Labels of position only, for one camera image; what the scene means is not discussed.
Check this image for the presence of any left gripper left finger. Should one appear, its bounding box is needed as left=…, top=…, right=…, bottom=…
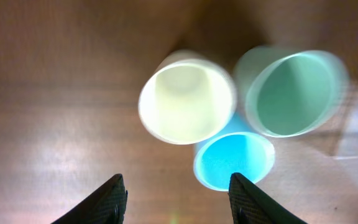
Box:
left=53, top=174, right=128, bottom=224

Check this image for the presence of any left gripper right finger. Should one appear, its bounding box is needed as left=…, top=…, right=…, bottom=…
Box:
left=228, top=172, right=306, bottom=224

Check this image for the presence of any blue cup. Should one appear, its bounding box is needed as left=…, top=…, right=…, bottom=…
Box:
left=193, top=113, right=275, bottom=192

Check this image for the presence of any green cup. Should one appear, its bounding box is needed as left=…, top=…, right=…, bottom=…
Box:
left=233, top=46, right=349, bottom=138

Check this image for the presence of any cream cup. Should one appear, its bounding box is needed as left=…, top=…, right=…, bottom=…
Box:
left=138, top=50, right=237, bottom=145

